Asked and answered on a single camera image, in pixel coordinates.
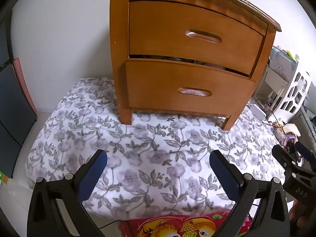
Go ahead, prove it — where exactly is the person's right hand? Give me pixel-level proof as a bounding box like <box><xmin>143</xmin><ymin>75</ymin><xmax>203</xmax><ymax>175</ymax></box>
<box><xmin>289</xmin><ymin>199</ymin><xmax>312</xmax><ymax>228</ymax></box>

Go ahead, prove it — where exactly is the colourful clutter pile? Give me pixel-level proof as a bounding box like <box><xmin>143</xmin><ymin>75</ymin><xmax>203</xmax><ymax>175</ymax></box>
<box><xmin>269</xmin><ymin>122</ymin><xmax>301</xmax><ymax>151</ymax></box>

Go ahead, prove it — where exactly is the white power adapter box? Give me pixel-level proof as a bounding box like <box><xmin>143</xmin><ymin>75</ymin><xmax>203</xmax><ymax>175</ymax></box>
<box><xmin>250</xmin><ymin>104</ymin><xmax>266</xmax><ymax>121</ymax></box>

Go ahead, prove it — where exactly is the red parrot print blanket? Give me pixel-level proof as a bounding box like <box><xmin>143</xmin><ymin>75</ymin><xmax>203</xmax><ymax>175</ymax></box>
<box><xmin>118</xmin><ymin>210</ymin><xmax>252</xmax><ymax>237</ymax></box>

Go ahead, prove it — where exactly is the white lattice shelf rack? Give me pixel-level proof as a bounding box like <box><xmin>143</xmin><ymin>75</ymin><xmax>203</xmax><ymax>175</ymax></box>
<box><xmin>255</xmin><ymin>46</ymin><xmax>312</xmax><ymax>124</ymax></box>

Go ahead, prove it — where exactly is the dark panel board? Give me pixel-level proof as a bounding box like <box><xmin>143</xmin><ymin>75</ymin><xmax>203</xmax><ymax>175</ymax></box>
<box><xmin>1</xmin><ymin>12</ymin><xmax>37</xmax><ymax>178</ymax></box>

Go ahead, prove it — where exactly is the floral grey white quilt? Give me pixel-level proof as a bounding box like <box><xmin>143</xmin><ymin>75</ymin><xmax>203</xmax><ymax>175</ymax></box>
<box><xmin>25</xmin><ymin>78</ymin><xmax>284</xmax><ymax>220</ymax></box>

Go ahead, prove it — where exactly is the wooden nightstand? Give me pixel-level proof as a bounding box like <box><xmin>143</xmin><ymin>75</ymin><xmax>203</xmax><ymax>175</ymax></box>
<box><xmin>109</xmin><ymin>0</ymin><xmax>281</xmax><ymax>131</ymax></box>

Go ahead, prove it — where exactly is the black cable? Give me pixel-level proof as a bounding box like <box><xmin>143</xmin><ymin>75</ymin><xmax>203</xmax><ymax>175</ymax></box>
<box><xmin>254</xmin><ymin>98</ymin><xmax>287</xmax><ymax>129</ymax></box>

